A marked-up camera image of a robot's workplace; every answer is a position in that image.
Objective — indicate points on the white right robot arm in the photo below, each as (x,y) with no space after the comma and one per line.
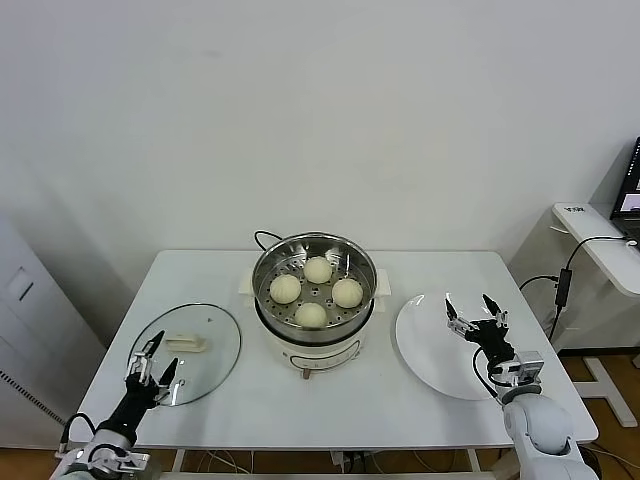
(545,430)

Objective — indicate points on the white steamed baozi bun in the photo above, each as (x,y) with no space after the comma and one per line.
(311,315)
(285,288)
(347,292)
(318,270)

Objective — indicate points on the grey metal cabinet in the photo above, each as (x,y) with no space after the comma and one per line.
(30,300)

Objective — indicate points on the white round plate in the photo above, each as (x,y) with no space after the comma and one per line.
(425,340)

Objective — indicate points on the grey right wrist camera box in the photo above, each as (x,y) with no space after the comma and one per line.
(522,370)

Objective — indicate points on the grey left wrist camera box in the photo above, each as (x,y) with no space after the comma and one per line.
(131,460)

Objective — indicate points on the cream electric cooker base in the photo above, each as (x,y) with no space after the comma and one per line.
(320,352)

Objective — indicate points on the black laptop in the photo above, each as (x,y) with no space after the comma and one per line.
(630,200)

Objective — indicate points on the white metal table frame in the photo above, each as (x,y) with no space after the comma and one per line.
(472,460)

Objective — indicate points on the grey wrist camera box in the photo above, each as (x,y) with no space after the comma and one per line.
(522,370)
(131,460)

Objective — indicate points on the stainless steel steamer basket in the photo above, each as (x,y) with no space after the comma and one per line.
(310,327)

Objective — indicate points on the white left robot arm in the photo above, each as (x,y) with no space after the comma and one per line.
(85,457)

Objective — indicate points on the white power strip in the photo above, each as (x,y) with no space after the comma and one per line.
(350,456)

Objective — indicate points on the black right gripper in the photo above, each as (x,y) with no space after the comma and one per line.
(492,345)

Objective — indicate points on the round glass pot lid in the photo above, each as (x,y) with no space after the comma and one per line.
(215,345)

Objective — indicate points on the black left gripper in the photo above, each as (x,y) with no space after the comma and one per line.
(132,405)

